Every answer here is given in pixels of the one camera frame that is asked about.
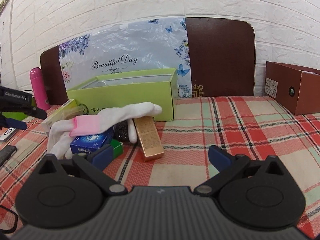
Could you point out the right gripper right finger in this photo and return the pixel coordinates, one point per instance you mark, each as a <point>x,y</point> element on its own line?
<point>229,167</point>

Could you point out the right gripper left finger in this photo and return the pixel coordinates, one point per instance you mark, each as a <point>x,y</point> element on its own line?
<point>92,166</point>

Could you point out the white pink sock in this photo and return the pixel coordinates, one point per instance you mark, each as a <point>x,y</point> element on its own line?
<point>96,124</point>
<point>59,139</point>

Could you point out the green tray box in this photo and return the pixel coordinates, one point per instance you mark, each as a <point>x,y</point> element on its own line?
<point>15,114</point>

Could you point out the blue small box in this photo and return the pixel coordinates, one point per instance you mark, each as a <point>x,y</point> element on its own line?
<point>91,143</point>

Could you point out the green small box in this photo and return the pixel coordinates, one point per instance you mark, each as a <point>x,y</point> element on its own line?
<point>117,148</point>

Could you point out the pink thermos bottle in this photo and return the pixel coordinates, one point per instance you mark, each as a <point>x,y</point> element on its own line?
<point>38,88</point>

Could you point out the white remote device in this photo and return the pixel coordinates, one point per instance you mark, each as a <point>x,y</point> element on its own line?
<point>9,133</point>

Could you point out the black white patterned pouch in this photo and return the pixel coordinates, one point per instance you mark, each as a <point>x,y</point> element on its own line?
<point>121,132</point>

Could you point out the plaid red bedsheet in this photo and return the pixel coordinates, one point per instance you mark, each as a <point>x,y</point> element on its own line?
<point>254,126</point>

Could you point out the black phone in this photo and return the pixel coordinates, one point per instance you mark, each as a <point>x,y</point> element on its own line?
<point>6,153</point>

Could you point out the cream long box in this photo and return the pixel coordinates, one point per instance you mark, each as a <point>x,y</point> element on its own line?
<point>68,110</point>

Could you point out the gold rectangular box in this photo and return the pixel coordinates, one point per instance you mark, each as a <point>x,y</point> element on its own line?
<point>149,138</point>

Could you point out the lime green open box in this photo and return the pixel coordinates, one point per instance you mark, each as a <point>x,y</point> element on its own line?
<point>159,86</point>

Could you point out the brown cardboard shoe box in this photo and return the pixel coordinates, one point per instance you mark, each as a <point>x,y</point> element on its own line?
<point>297,88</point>

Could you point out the dark brown wooden headboard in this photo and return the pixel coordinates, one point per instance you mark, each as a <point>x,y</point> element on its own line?
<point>222,60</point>

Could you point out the floral Beautiful Day pillow bag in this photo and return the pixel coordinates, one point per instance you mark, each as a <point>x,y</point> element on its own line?
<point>149,44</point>

